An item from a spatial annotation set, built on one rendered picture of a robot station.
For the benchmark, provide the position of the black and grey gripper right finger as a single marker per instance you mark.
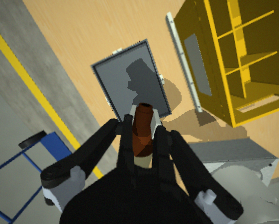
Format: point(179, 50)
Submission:
point(213, 199)

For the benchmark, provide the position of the yellow plastic crate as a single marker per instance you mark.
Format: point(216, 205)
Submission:
point(212, 56)

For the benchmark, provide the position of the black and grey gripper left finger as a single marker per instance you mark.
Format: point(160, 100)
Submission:
point(64, 179)

